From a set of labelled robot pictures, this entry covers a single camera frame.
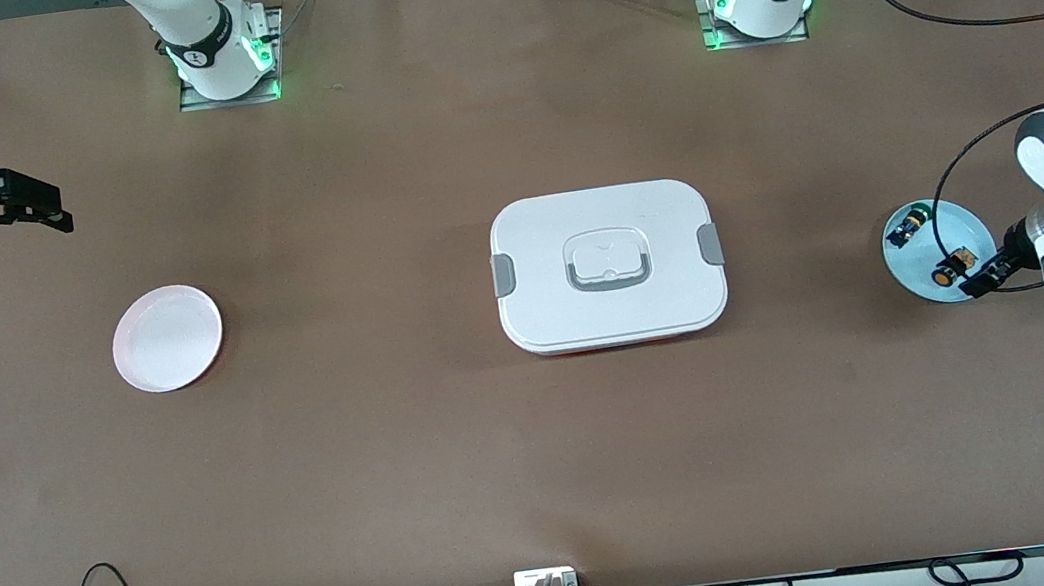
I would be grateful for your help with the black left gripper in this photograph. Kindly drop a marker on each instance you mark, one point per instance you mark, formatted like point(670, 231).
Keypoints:
point(1015, 251)

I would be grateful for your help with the orange push button switch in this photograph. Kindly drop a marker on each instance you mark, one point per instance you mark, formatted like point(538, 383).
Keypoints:
point(943, 276)

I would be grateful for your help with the light blue round plate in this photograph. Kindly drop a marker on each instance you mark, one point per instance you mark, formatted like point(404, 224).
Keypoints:
point(923, 270)

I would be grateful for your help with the pink round plate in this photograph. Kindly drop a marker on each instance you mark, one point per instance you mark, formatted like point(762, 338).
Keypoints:
point(168, 338)

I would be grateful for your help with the small white box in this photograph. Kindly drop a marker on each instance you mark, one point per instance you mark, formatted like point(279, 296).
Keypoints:
point(530, 584)

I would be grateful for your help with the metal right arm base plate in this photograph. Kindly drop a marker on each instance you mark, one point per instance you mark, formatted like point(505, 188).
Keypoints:
point(200, 103)

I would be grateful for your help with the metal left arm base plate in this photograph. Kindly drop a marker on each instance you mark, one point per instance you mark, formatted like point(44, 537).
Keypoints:
point(751, 43)

